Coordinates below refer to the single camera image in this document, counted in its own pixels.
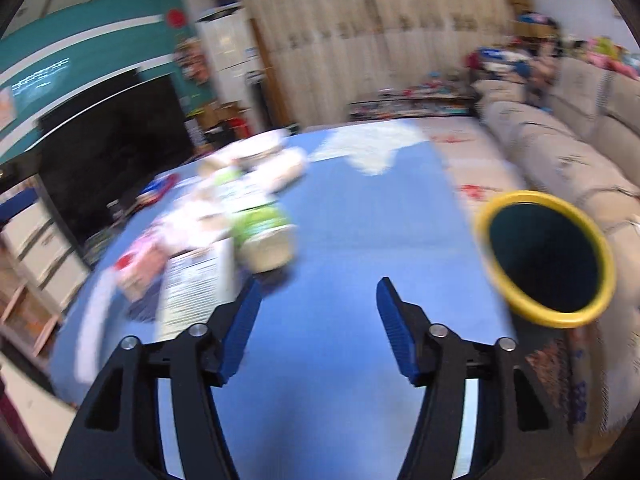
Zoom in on pink strawberry milk carton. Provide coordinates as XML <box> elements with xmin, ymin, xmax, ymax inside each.
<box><xmin>114</xmin><ymin>228</ymin><xmax>169</xmax><ymax>302</ymax></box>

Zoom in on yellow rimmed dark trash bin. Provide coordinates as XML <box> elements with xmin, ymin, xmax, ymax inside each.
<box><xmin>475</xmin><ymin>191</ymin><xmax>616</xmax><ymax>354</ymax></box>

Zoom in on white printed carton box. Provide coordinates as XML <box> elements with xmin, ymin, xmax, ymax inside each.
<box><xmin>155</xmin><ymin>238</ymin><xmax>238</xmax><ymax>341</ymax></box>

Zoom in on patterned red carpet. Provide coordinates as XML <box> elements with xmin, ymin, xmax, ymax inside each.
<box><xmin>520</xmin><ymin>325</ymin><xmax>574</xmax><ymax>432</ymax></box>

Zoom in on white drawer cabinet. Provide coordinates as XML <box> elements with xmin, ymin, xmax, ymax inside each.
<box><xmin>1</xmin><ymin>188</ymin><xmax>89</xmax><ymax>313</ymax></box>

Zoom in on red tray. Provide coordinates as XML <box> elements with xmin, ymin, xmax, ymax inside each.
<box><xmin>136</xmin><ymin>172</ymin><xmax>180</xmax><ymax>207</ymax></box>

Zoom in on black television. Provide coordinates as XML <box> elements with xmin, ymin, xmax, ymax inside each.
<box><xmin>37</xmin><ymin>75</ymin><xmax>193</xmax><ymax>246</ymax></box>

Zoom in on white crumpled towel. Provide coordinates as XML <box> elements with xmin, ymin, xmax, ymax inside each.
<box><xmin>160</xmin><ymin>167</ymin><xmax>277</xmax><ymax>248</ymax></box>

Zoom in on beige sectional sofa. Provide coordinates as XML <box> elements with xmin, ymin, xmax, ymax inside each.
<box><xmin>473</xmin><ymin>58</ymin><xmax>639</xmax><ymax>457</ymax></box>

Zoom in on white paper bowl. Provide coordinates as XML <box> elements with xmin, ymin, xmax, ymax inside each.
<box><xmin>215</xmin><ymin>129</ymin><xmax>290</xmax><ymax>167</ymax></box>

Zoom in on low shelf with clutter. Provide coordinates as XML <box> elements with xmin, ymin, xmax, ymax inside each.
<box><xmin>346</xmin><ymin>86</ymin><xmax>474</xmax><ymax>120</ymax></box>

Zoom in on white refrigerator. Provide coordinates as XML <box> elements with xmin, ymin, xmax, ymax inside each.
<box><xmin>196</xmin><ymin>8</ymin><xmax>265</xmax><ymax>133</ymax></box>

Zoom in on pile of plush toys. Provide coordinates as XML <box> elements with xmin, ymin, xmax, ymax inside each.
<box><xmin>465</xmin><ymin>12</ymin><xmax>639</xmax><ymax>92</ymax></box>

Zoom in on beige patterned curtains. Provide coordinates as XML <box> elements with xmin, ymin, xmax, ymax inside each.
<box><xmin>243</xmin><ymin>0</ymin><xmax>512</xmax><ymax>127</ymax></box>

